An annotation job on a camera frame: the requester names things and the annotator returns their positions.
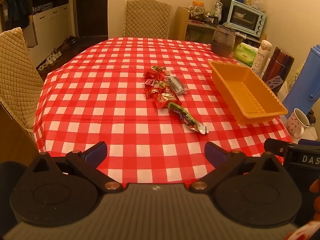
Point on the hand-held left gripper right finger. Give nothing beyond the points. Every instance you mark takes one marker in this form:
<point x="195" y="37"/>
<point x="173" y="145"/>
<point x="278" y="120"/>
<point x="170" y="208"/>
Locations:
<point x="215" y="152"/>

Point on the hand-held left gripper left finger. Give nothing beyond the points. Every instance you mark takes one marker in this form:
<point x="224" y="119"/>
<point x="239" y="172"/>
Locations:
<point x="96" y="152"/>

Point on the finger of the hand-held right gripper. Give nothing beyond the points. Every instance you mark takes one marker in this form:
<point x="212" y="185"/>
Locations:
<point x="275" y="146"/>
<point x="308" y="142"/>

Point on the long green snack strip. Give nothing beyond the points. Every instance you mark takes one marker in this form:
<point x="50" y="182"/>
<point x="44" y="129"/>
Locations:
<point x="185" y="116"/>

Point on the yellow plastic tray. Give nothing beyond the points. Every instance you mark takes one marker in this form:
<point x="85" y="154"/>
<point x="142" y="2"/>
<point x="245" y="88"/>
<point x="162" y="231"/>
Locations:
<point x="240" y="85"/>

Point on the red gold-print snack packet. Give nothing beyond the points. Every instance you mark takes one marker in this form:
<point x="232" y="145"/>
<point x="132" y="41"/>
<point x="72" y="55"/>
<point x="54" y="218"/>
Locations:
<point x="167" y="98"/>

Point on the dark snack packet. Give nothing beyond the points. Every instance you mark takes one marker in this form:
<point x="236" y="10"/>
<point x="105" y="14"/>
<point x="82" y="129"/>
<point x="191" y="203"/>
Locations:
<point x="176" y="85"/>

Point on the small red candy packet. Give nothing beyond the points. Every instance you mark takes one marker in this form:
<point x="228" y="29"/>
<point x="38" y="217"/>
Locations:
<point x="149" y="82"/>

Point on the clear snack packet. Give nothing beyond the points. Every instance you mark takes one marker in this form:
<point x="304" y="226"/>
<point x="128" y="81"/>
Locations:
<point x="168" y="73"/>

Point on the small green snack packet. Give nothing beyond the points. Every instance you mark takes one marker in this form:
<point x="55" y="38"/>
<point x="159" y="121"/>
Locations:
<point x="158" y="68"/>

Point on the person's right hand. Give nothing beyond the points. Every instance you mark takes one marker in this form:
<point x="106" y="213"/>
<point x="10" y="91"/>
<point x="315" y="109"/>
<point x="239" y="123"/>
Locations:
<point x="315" y="185"/>

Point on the white patterned mug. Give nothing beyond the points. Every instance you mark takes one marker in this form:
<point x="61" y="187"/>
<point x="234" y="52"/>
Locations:
<point x="296" y="123"/>

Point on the small black object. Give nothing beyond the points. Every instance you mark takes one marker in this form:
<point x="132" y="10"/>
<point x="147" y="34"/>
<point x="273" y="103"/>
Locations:
<point x="311" y="117"/>

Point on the red checked tablecloth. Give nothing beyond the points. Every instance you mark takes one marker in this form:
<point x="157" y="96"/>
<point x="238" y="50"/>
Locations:
<point x="100" y="105"/>

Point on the blue thermos flask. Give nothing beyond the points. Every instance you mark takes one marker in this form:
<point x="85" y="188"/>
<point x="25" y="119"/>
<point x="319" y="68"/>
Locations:
<point x="305" y="80"/>

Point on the red patterned sleeve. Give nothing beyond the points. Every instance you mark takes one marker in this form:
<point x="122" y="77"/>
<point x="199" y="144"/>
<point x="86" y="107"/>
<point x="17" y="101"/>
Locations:
<point x="305" y="232"/>

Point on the blue white flat packet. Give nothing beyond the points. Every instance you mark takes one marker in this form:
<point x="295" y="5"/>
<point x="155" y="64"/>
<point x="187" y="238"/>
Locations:
<point x="255" y="72"/>

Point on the brown thermos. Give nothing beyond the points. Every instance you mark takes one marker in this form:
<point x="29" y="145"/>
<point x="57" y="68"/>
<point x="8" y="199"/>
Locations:
<point x="278" y="65"/>

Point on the white thermos bottle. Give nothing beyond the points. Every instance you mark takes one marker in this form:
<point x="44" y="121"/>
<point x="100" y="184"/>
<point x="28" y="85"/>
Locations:
<point x="261" y="57"/>

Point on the green tissue pack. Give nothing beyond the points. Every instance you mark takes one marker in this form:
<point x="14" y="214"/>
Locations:
<point x="246" y="55"/>

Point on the row of shoes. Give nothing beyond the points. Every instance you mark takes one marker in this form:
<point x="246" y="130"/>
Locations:
<point x="51" y="60"/>

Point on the dark glass jar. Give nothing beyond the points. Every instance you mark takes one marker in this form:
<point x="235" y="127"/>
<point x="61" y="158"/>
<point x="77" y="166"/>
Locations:
<point x="222" y="42"/>

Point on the quilted beige chair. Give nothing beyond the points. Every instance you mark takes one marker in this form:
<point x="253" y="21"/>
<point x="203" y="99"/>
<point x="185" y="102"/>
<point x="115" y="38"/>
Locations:
<point x="147" y="20"/>
<point x="17" y="75"/>

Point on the blue toaster oven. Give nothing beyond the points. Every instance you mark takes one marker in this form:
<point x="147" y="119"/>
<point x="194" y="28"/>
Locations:
<point x="245" y="17"/>

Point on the white cabinet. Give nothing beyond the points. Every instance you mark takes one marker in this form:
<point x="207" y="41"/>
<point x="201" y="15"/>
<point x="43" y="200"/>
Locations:
<point x="52" y="20"/>

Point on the orange-lid plastic jar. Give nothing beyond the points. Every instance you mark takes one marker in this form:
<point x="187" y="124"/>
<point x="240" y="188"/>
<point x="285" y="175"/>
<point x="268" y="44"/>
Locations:
<point x="196" y="11"/>

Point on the dark wooden door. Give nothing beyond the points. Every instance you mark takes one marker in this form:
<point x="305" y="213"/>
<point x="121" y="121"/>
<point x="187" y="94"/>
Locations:
<point x="92" y="10"/>

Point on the clear plastic bag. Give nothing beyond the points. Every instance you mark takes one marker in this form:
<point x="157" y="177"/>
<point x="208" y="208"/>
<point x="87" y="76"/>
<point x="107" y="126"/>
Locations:
<point x="260" y="3"/>

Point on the green white bag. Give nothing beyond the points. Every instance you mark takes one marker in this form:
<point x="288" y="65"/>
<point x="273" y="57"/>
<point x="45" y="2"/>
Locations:
<point x="217" y="8"/>

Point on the hanging dark clothing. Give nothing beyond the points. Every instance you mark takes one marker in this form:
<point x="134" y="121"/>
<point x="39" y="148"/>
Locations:
<point x="15" y="5"/>

